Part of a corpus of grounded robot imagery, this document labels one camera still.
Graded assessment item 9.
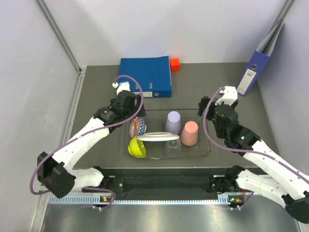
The red blue patterned bowl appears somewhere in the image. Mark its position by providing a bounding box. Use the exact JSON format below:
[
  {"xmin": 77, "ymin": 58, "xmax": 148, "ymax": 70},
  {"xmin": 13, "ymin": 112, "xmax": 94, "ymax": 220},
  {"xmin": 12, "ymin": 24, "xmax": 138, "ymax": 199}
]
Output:
[{"xmin": 129, "ymin": 117, "xmax": 147, "ymax": 138}]

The pink plastic cup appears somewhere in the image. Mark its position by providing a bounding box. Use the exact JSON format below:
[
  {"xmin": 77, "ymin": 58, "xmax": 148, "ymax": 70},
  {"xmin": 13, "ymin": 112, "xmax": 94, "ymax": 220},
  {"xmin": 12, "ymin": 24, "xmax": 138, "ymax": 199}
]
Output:
[{"xmin": 181, "ymin": 121, "xmax": 198, "ymax": 146}]

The white watermelon plate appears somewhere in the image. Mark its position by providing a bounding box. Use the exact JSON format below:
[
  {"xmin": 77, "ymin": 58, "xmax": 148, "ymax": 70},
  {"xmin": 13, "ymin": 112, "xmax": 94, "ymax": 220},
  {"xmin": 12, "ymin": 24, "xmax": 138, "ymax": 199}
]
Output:
[{"xmin": 137, "ymin": 132, "xmax": 180, "ymax": 142}]

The lilac plastic cup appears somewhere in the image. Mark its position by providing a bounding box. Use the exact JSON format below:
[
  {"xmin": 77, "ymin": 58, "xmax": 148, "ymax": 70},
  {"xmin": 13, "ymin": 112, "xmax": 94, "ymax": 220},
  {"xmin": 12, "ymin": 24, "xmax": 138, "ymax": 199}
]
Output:
[{"xmin": 165, "ymin": 111, "xmax": 182, "ymax": 134}]

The clear glass tumbler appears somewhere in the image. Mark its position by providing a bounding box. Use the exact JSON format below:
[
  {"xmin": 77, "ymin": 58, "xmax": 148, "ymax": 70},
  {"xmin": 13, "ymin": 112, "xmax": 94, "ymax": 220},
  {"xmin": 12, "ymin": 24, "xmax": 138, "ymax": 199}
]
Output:
[{"xmin": 164, "ymin": 139, "xmax": 182, "ymax": 158}]

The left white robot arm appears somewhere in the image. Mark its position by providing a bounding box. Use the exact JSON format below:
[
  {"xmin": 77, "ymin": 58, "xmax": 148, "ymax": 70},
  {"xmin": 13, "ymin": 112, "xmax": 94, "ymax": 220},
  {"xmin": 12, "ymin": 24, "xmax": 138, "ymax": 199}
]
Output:
[{"xmin": 37, "ymin": 90, "xmax": 146, "ymax": 198}]

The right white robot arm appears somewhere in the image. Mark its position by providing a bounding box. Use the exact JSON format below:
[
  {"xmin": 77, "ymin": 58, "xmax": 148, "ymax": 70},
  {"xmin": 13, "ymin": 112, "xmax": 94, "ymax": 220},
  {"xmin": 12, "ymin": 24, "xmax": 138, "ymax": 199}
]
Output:
[{"xmin": 197, "ymin": 96, "xmax": 309, "ymax": 224}]

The blue lying binder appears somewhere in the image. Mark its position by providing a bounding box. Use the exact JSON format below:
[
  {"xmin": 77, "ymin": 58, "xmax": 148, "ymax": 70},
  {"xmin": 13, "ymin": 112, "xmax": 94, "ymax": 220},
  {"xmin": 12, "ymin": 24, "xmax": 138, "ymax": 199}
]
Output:
[{"xmin": 118, "ymin": 56, "xmax": 172, "ymax": 98}]

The yellow-green bowl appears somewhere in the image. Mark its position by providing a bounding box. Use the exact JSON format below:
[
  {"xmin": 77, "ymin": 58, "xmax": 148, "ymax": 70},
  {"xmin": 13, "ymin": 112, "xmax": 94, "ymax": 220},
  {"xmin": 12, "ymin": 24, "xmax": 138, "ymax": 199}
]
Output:
[{"xmin": 128, "ymin": 136, "xmax": 147, "ymax": 158}]

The red cube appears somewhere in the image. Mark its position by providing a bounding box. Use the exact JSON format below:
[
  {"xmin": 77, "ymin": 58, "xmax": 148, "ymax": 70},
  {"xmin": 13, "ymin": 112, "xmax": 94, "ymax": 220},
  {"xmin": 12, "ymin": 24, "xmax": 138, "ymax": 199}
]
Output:
[{"xmin": 169, "ymin": 58, "xmax": 181, "ymax": 72}]

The purple standing binder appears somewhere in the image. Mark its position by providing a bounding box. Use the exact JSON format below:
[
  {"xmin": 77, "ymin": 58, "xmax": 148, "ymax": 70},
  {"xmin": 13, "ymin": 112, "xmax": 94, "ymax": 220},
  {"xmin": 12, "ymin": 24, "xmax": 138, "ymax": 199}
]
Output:
[{"xmin": 236, "ymin": 20, "xmax": 285, "ymax": 97}]

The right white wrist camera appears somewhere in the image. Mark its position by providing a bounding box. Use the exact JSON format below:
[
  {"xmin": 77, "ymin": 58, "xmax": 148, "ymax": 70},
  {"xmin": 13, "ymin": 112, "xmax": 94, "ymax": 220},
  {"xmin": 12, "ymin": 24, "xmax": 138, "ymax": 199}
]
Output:
[{"xmin": 215, "ymin": 86, "xmax": 238, "ymax": 106}]

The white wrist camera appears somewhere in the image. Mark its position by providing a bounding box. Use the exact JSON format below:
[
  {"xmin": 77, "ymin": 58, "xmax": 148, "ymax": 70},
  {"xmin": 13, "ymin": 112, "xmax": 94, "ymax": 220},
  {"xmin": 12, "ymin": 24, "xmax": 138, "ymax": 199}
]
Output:
[
  {"xmin": 112, "ymin": 82, "xmax": 130, "ymax": 95},
  {"xmin": 215, "ymin": 86, "xmax": 238, "ymax": 106}
]

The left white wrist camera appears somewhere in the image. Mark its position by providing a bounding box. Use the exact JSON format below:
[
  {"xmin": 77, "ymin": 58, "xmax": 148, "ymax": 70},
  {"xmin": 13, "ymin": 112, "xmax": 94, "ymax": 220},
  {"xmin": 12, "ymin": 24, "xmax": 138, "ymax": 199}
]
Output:
[{"xmin": 112, "ymin": 82, "xmax": 130, "ymax": 95}]

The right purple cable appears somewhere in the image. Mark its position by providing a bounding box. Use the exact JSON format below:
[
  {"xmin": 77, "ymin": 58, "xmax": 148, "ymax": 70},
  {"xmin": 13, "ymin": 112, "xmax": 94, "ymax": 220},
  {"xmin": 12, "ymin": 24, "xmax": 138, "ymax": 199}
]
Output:
[{"xmin": 202, "ymin": 87, "xmax": 309, "ymax": 184}]

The black wire dish rack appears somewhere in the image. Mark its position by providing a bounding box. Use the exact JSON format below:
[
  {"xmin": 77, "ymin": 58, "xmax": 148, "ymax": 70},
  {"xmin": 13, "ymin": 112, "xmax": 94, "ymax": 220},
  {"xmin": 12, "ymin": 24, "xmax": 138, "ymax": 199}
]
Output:
[{"xmin": 119, "ymin": 109, "xmax": 211, "ymax": 160}]

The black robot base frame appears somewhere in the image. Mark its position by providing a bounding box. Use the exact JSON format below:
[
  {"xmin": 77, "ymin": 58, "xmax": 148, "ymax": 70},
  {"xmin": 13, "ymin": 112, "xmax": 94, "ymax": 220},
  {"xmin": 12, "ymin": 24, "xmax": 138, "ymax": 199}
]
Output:
[{"xmin": 98, "ymin": 167, "xmax": 243, "ymax": 200}]

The grey cable duct rail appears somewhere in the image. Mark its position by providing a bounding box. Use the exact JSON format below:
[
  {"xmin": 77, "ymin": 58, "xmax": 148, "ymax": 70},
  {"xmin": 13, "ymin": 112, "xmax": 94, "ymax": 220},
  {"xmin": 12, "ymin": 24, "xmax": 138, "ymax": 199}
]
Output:
[{"xmin": 48, "ymin": 195, "xmax": 245, "ymax": 206}]

